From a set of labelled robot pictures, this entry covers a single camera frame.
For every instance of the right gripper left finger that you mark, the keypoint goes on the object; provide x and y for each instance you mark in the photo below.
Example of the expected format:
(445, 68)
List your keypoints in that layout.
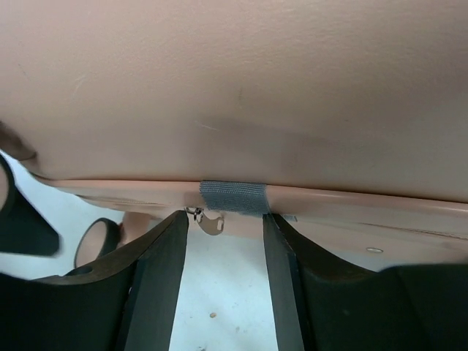
(125, 300)

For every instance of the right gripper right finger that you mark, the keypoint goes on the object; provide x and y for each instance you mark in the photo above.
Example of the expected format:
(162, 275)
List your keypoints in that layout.
(322, 302)

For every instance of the pink hard-shell suitcase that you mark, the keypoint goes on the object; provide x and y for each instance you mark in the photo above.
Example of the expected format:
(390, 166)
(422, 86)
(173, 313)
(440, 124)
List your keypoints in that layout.
(352, 113)

